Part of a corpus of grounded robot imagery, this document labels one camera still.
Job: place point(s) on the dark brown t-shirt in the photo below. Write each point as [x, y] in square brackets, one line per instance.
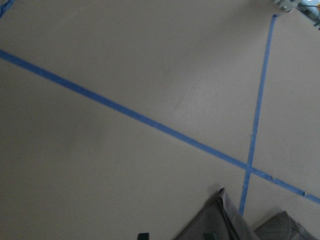
[220, 220]

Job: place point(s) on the long blue tape strip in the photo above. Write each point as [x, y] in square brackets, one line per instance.
[117, 107]

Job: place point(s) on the crossing blue tape strip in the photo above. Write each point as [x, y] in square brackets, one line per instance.
[258, 106]

